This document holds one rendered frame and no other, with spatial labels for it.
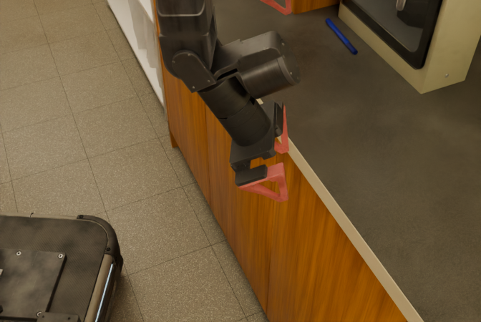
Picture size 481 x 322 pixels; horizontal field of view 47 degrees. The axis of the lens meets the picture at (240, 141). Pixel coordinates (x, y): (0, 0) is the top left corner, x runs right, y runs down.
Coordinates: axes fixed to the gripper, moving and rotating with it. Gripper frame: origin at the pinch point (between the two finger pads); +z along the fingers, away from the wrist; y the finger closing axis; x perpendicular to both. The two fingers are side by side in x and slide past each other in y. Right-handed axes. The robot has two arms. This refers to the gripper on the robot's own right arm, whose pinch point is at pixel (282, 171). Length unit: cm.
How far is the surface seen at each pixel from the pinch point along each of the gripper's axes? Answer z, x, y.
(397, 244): 18.4, -10.7, -3.9
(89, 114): 50, 124, 126
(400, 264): 18.3, -10.6, -7.5
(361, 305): 35.4, 1.5, -2.6
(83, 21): 38, 146, 202
